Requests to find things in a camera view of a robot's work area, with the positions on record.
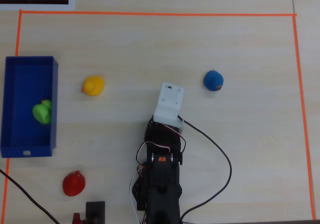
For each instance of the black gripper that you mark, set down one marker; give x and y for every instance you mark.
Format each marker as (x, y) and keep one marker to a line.
(155, 125)

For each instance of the green rubber duck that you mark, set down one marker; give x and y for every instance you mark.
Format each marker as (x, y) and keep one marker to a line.
(41, 112)

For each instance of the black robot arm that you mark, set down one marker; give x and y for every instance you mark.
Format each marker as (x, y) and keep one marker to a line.
(162, 189)

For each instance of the blue rubber duck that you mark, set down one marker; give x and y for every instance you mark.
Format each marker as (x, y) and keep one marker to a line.
(213, 80)

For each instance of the yellow rubber duck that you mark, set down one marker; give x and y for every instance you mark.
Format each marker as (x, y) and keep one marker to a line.
(93, 85)

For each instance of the red rubber duck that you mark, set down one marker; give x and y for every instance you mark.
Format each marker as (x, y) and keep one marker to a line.
(73, 184)

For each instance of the blue plastic box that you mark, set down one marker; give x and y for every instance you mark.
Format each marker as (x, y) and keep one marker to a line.
(27, 84)

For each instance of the black clamp block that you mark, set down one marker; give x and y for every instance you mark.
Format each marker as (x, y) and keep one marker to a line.
(95, 211)

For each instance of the orange tape strip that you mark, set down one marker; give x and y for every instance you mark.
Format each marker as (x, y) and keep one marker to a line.
(301, 104)
(157, 13)
(18, 34)

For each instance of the black strip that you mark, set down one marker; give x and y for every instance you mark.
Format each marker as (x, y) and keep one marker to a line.
(45, 1)

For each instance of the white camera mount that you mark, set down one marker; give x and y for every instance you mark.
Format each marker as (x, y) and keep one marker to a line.
(170, 101)

